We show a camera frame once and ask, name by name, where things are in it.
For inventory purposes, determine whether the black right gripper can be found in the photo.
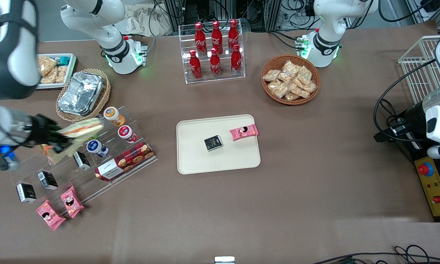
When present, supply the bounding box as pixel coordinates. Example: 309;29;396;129
26;113;74;154

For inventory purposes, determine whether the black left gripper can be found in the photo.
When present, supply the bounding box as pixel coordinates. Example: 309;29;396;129
374;103;428;144

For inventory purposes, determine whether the triangle sandwich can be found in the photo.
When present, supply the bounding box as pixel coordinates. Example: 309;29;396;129
57;117;105;140
40;139;82;164

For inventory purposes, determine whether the white rectangular snack tray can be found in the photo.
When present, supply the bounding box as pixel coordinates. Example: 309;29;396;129
36;54;77;90

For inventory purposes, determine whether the beige plastic serving tray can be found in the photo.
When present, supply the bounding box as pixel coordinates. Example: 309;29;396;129
176;114;261;175

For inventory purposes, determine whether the small black snack box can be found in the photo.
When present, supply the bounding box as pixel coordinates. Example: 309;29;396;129
37;171;58;191
16;183;37;204
72;151;91;171
204;135;224;152

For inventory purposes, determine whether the blue lid cup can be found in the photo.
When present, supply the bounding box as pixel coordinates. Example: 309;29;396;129
86;140;109;158

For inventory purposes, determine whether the silver foil container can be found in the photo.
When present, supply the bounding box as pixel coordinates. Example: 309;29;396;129
58;72;104;116

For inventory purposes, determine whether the clear acrylic tiered stand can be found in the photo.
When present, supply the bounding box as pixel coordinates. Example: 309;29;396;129
8;106;158;217

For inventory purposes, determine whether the oval wicker basket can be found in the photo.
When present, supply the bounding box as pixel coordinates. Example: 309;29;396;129
56;69;111;123

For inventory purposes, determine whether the orange lid cup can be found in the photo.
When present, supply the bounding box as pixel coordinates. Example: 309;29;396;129
103;106;126;127

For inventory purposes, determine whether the red lid cup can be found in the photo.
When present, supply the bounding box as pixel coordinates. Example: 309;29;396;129
117;125;138;143

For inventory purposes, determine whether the pink snack packet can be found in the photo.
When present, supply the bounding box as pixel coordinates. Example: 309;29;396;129
36;200;66;231
60;186;85;219
230;124;259;141

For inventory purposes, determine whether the yellow emergency stop box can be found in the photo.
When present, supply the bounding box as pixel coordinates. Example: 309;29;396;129
414;156;440;217

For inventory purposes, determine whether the red plaid cookie box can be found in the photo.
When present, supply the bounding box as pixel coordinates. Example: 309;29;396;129
95;142;155;182

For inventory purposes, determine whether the round wicker basket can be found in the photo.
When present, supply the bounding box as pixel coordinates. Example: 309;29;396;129
261;54;321;106

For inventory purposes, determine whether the crumpled beige cloth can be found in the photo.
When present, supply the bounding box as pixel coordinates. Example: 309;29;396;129
124;3;173;37

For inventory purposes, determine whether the red cola bottle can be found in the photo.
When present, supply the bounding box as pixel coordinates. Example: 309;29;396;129
210;48;221;78
231;45;243;76
189;50;202;80
228;19;239;52
195;23;206;56
211;21;223;55

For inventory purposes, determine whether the clear acrylic bottle rack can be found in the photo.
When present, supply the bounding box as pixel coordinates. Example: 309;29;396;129
179;20;246;85

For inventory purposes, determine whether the black looping cable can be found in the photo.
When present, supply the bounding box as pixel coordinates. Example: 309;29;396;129
373;59;437;143

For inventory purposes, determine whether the white wire basket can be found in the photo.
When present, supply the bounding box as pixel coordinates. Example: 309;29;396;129
398;36;440;105

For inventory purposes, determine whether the black floor cable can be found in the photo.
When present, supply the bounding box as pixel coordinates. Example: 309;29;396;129
312;245;440;264

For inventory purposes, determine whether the aluminium equipment frame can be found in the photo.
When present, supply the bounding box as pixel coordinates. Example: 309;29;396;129
154;0;316;33

